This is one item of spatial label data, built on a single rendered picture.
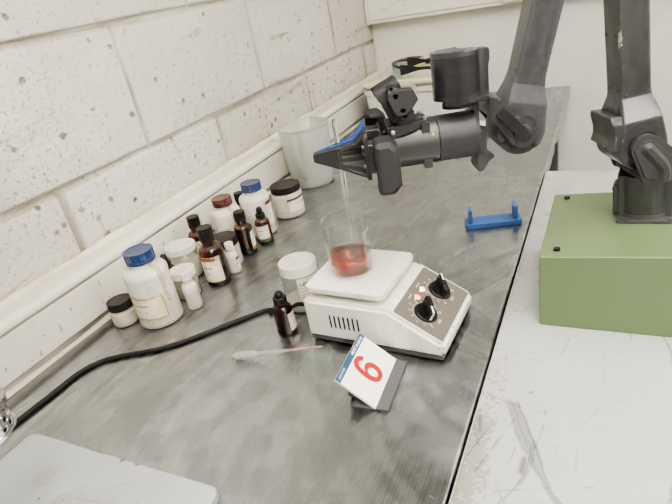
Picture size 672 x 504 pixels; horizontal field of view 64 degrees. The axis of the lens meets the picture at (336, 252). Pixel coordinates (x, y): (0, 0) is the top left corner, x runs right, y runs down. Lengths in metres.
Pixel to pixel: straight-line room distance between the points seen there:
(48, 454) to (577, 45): 1.82
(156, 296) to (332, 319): 0.30
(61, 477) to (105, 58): 0.69
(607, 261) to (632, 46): 0.25
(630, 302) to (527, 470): 0.26
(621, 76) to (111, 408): 0.76
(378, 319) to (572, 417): 0.25
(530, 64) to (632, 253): 0.25
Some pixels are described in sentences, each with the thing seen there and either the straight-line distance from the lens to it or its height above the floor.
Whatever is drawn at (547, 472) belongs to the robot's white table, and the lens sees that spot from 0.60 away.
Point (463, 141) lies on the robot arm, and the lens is 0.68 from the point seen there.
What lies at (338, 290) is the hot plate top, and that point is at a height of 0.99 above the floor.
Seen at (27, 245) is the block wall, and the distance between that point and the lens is 0.97.
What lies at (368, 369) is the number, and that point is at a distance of 0.68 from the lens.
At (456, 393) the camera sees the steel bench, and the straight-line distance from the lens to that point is 0.67.
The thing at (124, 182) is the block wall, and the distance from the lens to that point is 1.09.
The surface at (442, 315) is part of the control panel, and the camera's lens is 0.73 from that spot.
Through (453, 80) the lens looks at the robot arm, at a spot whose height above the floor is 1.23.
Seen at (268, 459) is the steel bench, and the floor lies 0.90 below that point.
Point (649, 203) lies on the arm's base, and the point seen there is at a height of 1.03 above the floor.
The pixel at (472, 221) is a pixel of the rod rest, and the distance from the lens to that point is 1.03.
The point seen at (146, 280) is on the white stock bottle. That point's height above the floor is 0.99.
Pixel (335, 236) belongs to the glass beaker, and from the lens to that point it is 0.71.
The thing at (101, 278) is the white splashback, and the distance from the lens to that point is 1.00.
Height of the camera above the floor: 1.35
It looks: 26 degrees down
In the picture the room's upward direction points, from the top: 11 degrees counter-clockwise
